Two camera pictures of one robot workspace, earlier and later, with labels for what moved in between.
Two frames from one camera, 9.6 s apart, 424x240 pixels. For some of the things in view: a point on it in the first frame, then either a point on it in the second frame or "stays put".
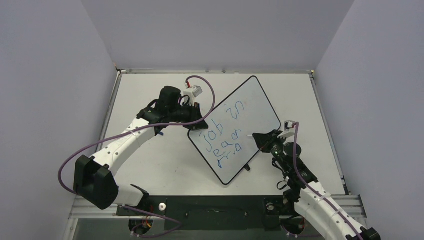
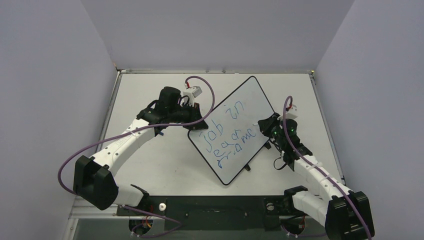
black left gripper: [195, 112] stays put
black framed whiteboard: [227, 145] stays put
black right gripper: [269, 142] to [269, 122]
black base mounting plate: [215, 213] stays put
